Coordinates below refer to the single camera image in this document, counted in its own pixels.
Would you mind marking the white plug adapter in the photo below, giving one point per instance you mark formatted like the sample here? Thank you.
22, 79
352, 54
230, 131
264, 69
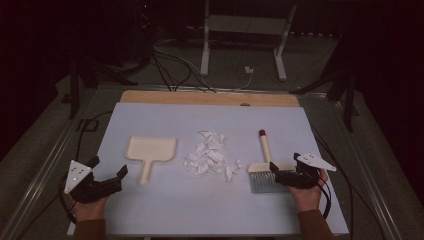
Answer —
249, 70

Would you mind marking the black tripod stand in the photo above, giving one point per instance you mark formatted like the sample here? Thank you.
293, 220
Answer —
74, 90
348, 100

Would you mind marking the cream plastic dustpan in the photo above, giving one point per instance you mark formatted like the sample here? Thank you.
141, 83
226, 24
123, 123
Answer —
151, 150

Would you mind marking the grey metal stand frame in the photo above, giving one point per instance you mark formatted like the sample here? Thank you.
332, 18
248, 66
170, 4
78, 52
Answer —
245, 25

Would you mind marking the wooden board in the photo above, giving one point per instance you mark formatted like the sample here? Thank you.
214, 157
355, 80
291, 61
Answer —
200, 97

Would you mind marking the aluminium frame rail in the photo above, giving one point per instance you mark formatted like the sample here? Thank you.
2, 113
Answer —
363, 173
43, 163

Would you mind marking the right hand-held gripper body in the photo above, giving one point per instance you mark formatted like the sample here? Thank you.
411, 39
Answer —
300, 178

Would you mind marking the person's left hand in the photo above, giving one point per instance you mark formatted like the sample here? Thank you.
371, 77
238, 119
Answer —
89, 209

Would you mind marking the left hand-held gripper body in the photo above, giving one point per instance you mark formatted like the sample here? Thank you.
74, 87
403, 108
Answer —
77, 174

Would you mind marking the black floor bracket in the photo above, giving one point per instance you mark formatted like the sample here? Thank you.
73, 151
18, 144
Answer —
87, 125

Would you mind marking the cream hand brush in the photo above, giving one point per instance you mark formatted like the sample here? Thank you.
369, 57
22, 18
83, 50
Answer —
265, 146

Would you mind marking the person's right hand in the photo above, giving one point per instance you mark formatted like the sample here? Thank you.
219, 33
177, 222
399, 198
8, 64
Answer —
308, 199

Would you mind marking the pile of white paper scraps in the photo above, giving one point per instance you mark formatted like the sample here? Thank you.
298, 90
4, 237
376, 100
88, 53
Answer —
213, 156

